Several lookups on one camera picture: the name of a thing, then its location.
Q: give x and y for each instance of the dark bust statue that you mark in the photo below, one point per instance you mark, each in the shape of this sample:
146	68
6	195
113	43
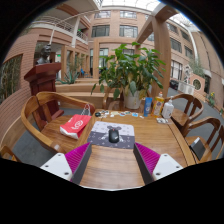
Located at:
44	55

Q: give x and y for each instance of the white pump bottle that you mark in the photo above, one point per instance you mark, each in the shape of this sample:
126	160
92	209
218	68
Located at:
167	109

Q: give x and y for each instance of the small black pouch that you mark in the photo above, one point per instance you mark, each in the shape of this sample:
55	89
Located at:
97	114

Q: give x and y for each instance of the black parked car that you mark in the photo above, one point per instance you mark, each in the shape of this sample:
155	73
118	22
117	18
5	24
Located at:
174	85

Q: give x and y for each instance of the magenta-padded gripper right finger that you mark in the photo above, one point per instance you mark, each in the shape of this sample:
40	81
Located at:
163	165

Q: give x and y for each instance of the spiky aloe plant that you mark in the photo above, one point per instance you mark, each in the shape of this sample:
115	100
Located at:
70	75

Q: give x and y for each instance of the green plant in white pot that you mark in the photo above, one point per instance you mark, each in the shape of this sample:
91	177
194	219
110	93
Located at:
130	70

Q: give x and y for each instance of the blue squeeze tube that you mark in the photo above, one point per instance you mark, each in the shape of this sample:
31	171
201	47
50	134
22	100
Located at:
148	106

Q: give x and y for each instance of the grey white cartoon mouse pad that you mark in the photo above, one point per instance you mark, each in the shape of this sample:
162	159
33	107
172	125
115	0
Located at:
98	136

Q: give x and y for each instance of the black flat box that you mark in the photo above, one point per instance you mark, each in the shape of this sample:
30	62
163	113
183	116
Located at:
198	148

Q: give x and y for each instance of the cream sticker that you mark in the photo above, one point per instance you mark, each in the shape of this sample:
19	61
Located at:
115	113

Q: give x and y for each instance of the black computer mouse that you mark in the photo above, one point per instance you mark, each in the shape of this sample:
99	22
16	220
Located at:
113	135

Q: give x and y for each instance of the blue picture sticker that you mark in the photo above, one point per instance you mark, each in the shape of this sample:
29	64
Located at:
135	114

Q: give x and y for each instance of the red paper bag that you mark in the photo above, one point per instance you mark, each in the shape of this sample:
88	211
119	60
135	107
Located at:
75	125

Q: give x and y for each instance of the clear plastic bag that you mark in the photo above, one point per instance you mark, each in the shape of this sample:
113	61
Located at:
163	120

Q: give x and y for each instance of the dark red wooden pedestal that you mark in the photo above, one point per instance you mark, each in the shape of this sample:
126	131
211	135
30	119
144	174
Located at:
41	80

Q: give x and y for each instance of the yellow flowering plant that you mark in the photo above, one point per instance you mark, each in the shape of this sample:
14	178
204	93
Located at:
211	99

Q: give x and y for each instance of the round teal sticker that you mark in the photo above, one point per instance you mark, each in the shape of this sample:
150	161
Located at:
127	113

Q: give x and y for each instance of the orange dish soap bottle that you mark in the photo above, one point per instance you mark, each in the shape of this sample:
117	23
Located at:
158	106

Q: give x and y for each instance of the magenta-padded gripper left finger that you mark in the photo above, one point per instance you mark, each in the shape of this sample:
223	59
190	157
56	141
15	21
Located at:
58	166

